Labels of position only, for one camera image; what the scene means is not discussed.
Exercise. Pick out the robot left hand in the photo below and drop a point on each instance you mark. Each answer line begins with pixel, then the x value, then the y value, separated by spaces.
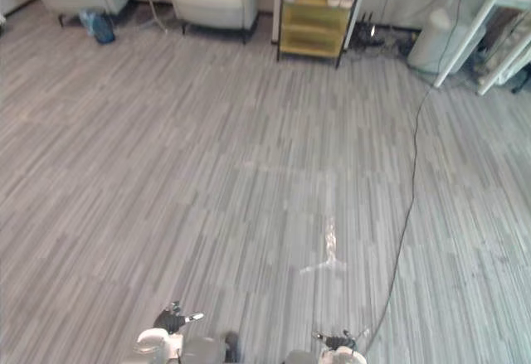
pixel 169 320

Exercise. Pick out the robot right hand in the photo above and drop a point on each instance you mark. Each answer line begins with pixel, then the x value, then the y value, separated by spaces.
pixel 335 340

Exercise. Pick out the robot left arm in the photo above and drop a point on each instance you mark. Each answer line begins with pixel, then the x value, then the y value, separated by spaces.
pixel 155 345

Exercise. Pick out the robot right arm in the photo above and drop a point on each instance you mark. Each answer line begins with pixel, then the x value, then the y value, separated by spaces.
pixel 342 355

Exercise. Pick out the blue plastic bag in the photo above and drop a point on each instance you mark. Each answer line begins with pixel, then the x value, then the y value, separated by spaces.
pixel 98 27

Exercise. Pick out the black power strip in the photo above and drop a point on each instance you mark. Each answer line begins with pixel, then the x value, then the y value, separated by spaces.
pixel 369 34

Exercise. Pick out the white cylindrical bin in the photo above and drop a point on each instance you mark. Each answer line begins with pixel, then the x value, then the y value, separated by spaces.
pixel 439 40

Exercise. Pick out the yellow shelf with black frame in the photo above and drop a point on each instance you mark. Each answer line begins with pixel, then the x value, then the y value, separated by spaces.
pixel 317 16

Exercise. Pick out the white frame table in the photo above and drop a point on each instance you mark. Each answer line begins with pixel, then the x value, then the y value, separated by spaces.
pixel 489 20

